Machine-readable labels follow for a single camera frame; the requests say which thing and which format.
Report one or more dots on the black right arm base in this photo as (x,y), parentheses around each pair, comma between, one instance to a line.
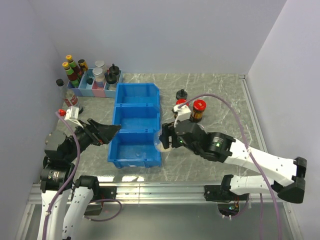
(229,205)

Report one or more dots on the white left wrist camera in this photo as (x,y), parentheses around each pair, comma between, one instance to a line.
(71,115)

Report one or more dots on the black knob jar front tray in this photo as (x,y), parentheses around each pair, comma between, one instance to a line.
(112,81)

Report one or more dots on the red-lid sauce jar left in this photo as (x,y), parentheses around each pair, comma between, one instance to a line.
(181,101)

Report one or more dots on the red-lid sauce jar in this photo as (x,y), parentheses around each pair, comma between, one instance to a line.
(198,109)
(181,101)

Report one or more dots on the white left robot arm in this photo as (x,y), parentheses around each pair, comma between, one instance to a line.
(64,200)

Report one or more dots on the green-neck sauce bottle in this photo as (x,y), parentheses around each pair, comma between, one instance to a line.
(72,76)
(74,66)

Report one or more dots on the small black item in tray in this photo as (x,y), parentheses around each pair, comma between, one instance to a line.
(89,81)

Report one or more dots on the green-neck sauce bottle back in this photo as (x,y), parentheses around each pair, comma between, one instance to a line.
(74,66)

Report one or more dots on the silver-lid jar tray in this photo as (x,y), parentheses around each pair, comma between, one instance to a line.
(101,64)
(99,77)

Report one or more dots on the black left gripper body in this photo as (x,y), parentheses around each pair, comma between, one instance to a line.
(84,138)

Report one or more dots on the black knob jar back tray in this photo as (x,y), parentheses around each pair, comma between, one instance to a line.
(113,69)

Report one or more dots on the silver-lid jar front tray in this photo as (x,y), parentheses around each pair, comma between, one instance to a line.
(99,77)

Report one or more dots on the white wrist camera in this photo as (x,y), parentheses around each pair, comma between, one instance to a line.
(181,112)
(71,115)

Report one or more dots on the green-neck sauce bottle front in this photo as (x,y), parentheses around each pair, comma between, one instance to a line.
(72,76)

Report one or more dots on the silver-lid jar back tray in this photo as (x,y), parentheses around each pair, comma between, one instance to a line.
(101,64)

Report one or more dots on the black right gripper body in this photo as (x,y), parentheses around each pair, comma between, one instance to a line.
(196,148)

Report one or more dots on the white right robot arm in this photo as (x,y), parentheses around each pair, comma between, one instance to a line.
(283,176)

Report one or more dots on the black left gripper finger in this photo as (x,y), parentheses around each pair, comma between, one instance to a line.
(95,124)
(106,132)

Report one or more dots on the pastel compartment organizer tray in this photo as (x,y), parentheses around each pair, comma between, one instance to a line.
(88,87)

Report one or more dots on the small silver-lid glass jar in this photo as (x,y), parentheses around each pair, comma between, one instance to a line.
(159,145)

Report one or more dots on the clear bottle red label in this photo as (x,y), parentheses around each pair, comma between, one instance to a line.
(68,95)

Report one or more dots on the red-lid sauce jar right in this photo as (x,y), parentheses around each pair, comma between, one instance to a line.
(198,109)

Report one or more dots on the blue three-compartment plastic bin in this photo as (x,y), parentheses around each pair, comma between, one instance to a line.
(137,110)

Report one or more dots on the black knob jar tray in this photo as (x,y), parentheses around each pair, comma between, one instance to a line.
(113,69)
(112,81)

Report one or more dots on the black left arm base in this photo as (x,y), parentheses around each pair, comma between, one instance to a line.
(104,192)

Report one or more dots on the black knob-lid jar far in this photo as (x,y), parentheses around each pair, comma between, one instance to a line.
(181,94)

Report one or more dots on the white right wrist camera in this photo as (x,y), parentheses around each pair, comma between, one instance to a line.
(181,112)

